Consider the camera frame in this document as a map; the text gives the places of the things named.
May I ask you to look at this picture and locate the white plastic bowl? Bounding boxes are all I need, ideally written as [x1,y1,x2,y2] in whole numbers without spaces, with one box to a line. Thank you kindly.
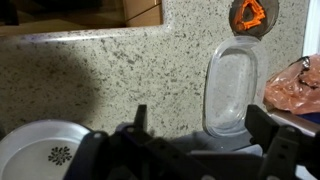
[0,119,93,180]

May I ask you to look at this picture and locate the orange plastic piece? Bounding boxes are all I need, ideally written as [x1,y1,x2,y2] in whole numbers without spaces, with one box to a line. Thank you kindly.
[232,0,267,32]

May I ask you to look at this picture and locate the clear plastic container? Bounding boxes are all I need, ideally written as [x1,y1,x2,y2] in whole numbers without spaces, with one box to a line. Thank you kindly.
[201,35,269,139]

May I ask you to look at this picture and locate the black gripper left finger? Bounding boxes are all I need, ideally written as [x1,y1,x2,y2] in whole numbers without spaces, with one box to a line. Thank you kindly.
[64,104,218,180]

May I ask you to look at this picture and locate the white stovetop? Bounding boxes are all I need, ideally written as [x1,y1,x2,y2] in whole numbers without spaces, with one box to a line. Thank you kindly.
[301,0,320,58]

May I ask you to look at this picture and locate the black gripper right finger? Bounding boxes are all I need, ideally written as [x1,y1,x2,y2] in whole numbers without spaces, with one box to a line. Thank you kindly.
[244,104,320,180]

